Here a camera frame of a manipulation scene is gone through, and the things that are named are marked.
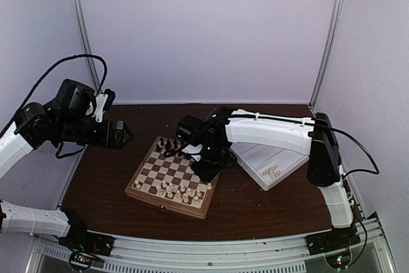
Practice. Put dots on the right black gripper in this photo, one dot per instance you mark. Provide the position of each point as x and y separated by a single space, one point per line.
208 175

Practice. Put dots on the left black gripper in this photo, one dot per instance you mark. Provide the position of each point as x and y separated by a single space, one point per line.
116 142

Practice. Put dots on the white rook corner piece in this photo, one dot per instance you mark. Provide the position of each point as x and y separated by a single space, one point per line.
137 185

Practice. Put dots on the white tall piece carried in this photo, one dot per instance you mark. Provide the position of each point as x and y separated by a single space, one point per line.
169 190

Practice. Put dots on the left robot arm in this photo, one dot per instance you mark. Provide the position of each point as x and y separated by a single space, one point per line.
75 115

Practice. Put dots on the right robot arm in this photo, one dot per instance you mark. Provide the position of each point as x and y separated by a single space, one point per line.
208 141

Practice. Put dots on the wooden chess board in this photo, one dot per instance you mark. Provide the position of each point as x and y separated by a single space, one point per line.
157 168

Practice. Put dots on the pile of white chess pieces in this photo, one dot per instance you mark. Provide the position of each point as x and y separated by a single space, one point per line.
273 173

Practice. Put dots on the white plastic tray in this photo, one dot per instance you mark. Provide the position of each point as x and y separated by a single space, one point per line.
271 164

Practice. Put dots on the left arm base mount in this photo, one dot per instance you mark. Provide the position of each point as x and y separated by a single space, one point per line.
81 239

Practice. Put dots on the front aluminium rail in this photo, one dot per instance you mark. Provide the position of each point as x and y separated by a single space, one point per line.
281 254

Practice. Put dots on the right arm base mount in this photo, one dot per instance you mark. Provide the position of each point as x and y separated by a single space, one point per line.
335 239

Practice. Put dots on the right aluminium frame post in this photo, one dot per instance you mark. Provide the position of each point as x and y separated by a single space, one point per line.
335 18

